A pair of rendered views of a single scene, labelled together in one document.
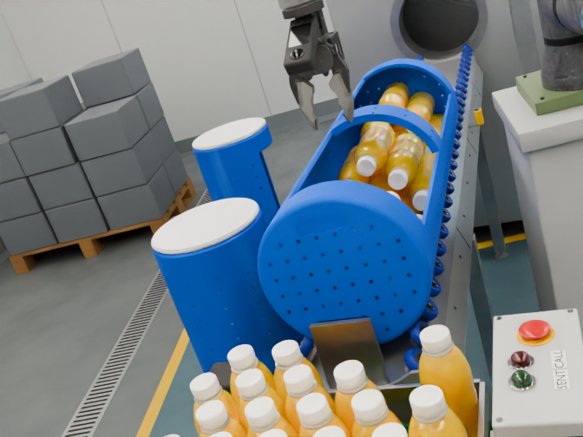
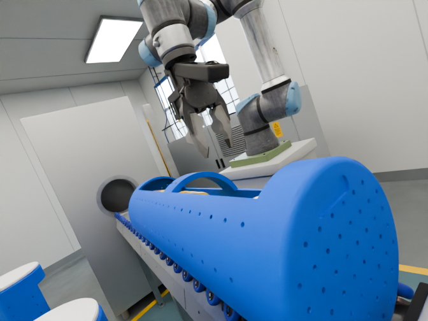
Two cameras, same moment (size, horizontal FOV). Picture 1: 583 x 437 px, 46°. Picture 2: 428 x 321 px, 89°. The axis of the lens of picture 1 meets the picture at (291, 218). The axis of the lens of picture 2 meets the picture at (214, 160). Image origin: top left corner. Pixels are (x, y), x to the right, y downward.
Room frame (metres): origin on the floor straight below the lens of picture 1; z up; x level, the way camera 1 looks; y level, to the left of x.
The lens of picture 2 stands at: (0.93, 0.25, 1.32)
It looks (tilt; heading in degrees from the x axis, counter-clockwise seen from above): 6 degrees down; 306
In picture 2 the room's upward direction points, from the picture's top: 21 degrees counter-clockwise
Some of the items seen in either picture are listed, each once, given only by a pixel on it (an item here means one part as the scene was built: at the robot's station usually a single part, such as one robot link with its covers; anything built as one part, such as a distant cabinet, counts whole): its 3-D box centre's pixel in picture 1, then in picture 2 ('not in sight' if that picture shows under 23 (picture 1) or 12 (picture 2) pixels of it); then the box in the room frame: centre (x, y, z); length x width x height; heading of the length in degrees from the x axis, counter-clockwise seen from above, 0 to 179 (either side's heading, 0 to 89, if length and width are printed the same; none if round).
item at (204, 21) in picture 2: not in sight; (187, 23); (1.21, -0.23, 1.59); 0.11 x 0.11 x 0.08; 87
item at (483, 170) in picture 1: (488, 196); not in sight; (2.78, -0.86, 0.31); 0.06 x 0.06 x 0.63; 68
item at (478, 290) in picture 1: (486, 322); not in sight; (1.88, -0.49, 0.31); 0.06 x 0.06 x 0.63; 68
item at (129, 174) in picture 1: (79, 159); not in sight; (4.97, 1.33, 0.59); 1.20 x 0.80 x 1.19; 77
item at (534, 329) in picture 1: (534, 330); not in sight; (0.68, -0.23, 1.11); 0.04 x 0.04 x 0.01
